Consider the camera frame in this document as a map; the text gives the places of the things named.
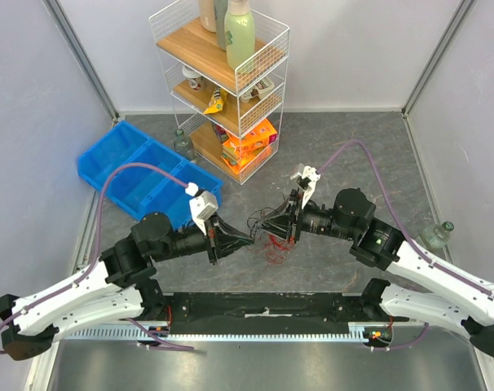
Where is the right glass bottle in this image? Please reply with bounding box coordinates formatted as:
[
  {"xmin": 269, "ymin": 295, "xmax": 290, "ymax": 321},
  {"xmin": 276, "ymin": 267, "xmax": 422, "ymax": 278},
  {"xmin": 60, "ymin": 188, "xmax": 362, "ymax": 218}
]
[{"xmin": 417, "ymin": 221, "xmax": 455, "ymax": 250}]

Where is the glass bottle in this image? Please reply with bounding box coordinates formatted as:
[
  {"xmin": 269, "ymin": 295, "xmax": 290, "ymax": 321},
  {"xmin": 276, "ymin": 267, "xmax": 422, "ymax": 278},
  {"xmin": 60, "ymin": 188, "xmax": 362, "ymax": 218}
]
[
  {"xmin": 417, "ymin": 221, "xmax": 455, "ymax": 250},
  {"xmin": 174, "ymin": 129, "xmax": 197, "ymax": 163}
]

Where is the yellow snack bag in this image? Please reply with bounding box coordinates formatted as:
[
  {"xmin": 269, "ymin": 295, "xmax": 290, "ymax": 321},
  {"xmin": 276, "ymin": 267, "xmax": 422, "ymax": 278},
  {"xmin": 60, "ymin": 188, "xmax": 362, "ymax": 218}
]
[{"xmin": 203, "ymin": 86, "xmax": 228, "ymax": 115}]

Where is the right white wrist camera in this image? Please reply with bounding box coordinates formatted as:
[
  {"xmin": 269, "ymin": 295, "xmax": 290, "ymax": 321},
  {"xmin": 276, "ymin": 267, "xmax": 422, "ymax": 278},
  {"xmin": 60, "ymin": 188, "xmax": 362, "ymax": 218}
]
[{"xmin": 289, "ymin": 163, "xmax": 320, "ymax": 209}]

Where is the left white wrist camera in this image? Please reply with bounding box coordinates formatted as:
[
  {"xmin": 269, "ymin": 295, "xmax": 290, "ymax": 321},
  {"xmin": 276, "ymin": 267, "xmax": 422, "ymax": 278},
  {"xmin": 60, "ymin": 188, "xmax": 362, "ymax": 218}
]
[{"xmin": 185, "ymin": 182, "xmax": 218, "ymax": 236}]

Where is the beige bottle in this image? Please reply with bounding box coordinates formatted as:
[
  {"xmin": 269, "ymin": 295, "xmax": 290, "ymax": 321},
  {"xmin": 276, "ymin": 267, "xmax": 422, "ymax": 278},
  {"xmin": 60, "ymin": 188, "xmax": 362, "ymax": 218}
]
[{"xmin": 198, "ymin": 0, "xmax": 216, "ymax": 33}]

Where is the orange snack box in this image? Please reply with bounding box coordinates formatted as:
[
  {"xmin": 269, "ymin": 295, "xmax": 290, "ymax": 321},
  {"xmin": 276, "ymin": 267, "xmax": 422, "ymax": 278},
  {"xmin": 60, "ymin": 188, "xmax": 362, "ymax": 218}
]
[{"xmin": 221, "ymin": 118, "xmax": 278, "ymax": 174}]

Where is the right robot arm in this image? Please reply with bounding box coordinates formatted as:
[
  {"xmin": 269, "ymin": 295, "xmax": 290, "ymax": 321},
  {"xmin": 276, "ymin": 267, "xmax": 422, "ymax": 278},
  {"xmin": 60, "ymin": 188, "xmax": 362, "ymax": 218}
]
[{"xmin": 256, "ymin": 188, "xmax": 494, "ymax": 358}]

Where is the white cup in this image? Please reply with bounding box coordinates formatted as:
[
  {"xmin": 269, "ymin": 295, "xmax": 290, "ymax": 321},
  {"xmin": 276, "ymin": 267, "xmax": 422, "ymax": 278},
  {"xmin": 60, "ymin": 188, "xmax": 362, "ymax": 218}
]
[{"xmin": 182, "ymin": 65, "xmax": 206, "ymax": 91}]

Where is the green bottle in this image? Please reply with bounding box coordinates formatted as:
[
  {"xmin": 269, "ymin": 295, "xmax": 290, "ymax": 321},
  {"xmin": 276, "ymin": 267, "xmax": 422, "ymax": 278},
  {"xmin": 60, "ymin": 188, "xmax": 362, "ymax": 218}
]
[{"xmin": 224, "ymin": 1, "xmax": 255, "ymax": 72}]

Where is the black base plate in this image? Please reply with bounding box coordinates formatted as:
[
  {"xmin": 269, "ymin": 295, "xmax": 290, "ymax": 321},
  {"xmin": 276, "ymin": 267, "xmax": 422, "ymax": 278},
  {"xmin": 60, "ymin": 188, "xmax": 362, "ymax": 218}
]
[{"xmin": 164, "ymin": 292, "xmax": 390, "ymax": 336}]

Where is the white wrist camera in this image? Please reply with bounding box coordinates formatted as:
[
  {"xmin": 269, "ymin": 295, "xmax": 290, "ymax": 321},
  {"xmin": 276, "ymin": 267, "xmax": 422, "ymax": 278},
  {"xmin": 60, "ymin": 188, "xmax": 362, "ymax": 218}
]
[
  {"xmin": 185, "ymin": 182, "xmax": 218, "ymax": 236},
  {"xmin": 289, "ymin": 163, "xmax": 320, "ymax": 209}
]

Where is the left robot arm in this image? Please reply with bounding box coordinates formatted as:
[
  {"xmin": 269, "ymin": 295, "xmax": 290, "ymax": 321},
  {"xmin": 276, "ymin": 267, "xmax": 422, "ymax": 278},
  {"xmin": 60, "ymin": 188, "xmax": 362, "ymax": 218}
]
[{"xmin": 0, "ymin": 213, "xmax": 254, "ymax": 361}]

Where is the grey-green bottle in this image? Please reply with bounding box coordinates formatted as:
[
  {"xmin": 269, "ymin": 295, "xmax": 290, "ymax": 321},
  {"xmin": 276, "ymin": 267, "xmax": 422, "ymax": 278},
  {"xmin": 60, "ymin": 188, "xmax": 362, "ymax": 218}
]
[{"xmin": 214, "ymin": 0, "xmax": 228, "ymax": 51}]

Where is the black cable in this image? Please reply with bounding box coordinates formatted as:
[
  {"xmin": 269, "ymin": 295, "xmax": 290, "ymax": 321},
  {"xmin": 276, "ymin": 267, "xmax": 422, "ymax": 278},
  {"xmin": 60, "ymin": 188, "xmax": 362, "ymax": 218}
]
[{"xmin": 246, "ymin": 207, "xmax": 280, "ymax": 241}]

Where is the red cable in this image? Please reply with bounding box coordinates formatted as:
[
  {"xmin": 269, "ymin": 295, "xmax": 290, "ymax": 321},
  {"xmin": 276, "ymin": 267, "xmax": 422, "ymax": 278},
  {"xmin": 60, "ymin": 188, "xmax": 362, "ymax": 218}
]
[{"xmin": 250, "ymin": 234, "xmax": 299, "ymax": 265}]

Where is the slotted cable duct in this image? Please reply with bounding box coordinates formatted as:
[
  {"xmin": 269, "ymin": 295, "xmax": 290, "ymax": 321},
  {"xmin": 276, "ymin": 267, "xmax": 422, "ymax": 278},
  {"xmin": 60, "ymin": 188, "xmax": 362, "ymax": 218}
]
[{"xmin": 65, "ymin": 323, "xmax": 369, "ymax": 343}]

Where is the white wire shelf rack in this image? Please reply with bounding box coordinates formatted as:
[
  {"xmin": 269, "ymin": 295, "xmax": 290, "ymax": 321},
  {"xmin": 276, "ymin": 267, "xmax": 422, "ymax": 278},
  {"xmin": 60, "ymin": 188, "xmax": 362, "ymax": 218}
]
[{"xmin": 149, "ymin": 1, "xmax": 290, "ymax": 184}]

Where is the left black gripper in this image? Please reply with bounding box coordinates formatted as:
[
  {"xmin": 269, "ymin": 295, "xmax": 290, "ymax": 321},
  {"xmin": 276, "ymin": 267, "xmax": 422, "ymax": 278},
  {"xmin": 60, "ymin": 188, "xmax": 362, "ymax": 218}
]
[{"xmin": 152, "ymin": 212, "xmax": 255, "ymax": 265}]

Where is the left glass bottle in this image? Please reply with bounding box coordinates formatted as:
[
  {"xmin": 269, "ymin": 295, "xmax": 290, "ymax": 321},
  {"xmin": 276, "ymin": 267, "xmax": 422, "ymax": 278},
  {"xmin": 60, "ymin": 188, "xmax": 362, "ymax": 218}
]
[{"xmin": 174, "ymin": 129, "xmax": 197, "ymax": 163}]

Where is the blue plastic bin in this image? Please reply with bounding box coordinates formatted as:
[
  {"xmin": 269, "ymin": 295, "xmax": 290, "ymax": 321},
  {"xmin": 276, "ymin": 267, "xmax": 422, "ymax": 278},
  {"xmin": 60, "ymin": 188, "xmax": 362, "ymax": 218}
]
[{"xmin": 77, "ymin": 121, "xmax": 223, "ymax": 229}]

